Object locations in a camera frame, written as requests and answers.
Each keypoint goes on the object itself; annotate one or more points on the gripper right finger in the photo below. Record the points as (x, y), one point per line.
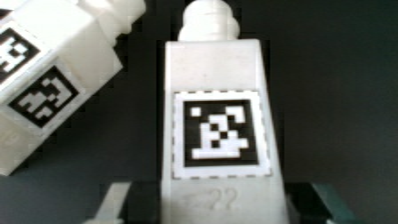
(333, 211)

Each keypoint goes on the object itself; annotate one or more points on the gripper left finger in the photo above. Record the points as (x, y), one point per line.
(109, 211)

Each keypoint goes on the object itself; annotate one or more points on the white table leg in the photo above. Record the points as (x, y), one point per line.
(57, 64)
(221, 172)

